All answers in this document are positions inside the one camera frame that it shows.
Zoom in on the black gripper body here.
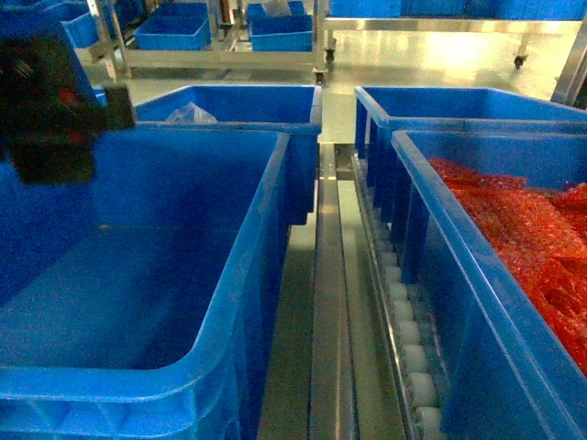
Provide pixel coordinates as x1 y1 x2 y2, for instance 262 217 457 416
1 22 135 184

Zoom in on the large blue bin near left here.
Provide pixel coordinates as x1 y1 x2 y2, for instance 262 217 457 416
1 129 291 439

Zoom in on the blue bin far left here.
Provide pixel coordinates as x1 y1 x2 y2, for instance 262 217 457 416
136 84 323 226

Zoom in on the blue bin far right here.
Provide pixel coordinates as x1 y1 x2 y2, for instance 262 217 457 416
354 86 586 243

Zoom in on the blue bin with red material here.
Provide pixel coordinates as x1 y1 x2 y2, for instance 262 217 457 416
391 130 586 439

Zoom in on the clear plastic bag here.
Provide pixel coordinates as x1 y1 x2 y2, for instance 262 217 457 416
165 102 217 125

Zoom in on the white roller conveyor track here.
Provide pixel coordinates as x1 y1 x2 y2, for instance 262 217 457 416
351 155 447 439

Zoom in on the red shredded material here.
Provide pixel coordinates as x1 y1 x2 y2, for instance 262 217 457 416
429 158 586 369

